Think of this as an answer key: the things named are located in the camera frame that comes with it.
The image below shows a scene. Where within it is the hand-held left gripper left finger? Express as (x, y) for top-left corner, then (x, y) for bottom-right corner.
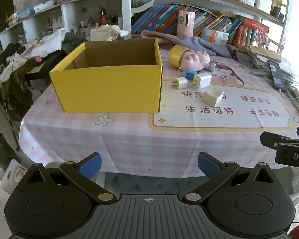
(17, 153), (117, 204)

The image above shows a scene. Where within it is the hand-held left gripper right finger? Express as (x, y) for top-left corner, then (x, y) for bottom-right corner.
(185, 151), (287, 203)

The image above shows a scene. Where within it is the yellow cardboard box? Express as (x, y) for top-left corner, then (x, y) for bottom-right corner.
(49, 38), (163, 114)

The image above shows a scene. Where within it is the white charger plug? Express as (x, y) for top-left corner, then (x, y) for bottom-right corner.
(192, 73), (212, 90)
(171, 77), (190, 90)

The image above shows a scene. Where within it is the blue toy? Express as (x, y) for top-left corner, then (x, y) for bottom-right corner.
(183, 68), (198, 80)

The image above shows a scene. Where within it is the pink plush pig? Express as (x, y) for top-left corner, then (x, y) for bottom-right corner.
(179, 50), (211, 71)

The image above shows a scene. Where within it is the yellow sticky note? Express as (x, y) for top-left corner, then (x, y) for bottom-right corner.
(169, 45), (190, 69)

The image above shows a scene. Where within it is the pink checked printed tablecloth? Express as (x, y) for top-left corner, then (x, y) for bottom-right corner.
(19, 43), (299, 180)

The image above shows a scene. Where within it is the stack of papers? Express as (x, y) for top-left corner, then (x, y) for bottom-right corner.
(247, 45), (299, 120)

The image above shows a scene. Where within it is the black smartphone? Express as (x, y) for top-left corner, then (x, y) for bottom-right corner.
(267, 60), (286, 89)

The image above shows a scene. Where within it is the black trash bin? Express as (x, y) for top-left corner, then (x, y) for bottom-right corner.
(0, 133), (14, 170)

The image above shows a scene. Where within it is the lilac grey cloth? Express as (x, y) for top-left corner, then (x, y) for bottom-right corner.
(179, 36), (255, 68)

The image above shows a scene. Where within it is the stack of small cartons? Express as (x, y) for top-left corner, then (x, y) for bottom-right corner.
(202, 28), (230, 44)

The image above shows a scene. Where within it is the pile of clothes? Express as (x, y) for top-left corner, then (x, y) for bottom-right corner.
(0, 28), (86, 85)

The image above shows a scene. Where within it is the beige pink cloth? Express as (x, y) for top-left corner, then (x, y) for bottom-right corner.
(141, 30), (190, 51)

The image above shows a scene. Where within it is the tall pink carton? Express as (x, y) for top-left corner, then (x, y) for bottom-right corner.
(177, 9), (196, 38)

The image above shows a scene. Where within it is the row of slanted books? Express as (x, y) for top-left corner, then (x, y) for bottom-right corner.
(132, 4), (269, 48)

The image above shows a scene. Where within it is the white shelf post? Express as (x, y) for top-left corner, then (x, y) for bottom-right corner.
(121, 0), (133, 40)

